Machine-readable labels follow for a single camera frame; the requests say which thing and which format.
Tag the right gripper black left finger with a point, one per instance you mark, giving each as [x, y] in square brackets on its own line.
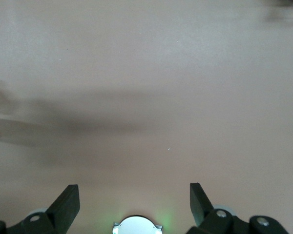
[63, 209]

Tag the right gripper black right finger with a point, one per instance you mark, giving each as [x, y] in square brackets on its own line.
[201, 209]

